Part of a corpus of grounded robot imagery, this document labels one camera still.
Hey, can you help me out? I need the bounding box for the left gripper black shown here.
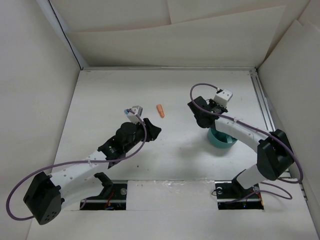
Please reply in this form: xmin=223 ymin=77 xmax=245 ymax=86
xmin=123 ymin=118 xmax=160 ymax=153

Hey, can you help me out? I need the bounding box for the orange correction tape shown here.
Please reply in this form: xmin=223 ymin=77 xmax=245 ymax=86
xmin=156 ymin=104 xmax=165 ymax=118

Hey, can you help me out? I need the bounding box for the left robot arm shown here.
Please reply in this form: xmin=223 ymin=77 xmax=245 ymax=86
xmin=23 ymin=118 xmax=162 ymax=225

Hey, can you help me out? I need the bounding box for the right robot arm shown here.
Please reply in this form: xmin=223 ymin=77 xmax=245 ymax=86
xmin=187 ymin=96 xmax=295 ymax=199

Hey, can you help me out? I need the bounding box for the teal round organizer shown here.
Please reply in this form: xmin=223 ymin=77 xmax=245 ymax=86
xmin=207 ymin=128 xmax=238 ymax=149

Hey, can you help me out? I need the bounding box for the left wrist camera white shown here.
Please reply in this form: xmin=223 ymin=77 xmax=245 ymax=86
xmin=126 ymin=105 xmax=143 ymax=124

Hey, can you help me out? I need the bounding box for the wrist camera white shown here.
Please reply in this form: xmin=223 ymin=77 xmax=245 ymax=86
xmin=126 ymin=105 xmax=143 ymax=124
xmin=213 ymin=88 xmax=233 ymax=108

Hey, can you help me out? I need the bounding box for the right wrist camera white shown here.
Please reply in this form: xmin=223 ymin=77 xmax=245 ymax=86
xmin=213 ymin=88 xmax=233 ymax=108

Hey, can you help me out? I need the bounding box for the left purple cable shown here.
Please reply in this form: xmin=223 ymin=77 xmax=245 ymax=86
xmin=5 ymin=109 xmax=148 ymax=222

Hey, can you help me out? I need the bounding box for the aluminium rail right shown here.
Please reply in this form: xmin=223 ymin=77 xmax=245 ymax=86
xmin=249 ymin=69 xmax=292 ymax=179

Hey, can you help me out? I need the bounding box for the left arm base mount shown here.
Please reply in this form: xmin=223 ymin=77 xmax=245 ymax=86
xmin=79 ymin=181 xmax=128 ymax=211

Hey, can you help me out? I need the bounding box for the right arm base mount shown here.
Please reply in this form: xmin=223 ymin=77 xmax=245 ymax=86
xmin=212 ymin=180 xmax=264 ymax=210

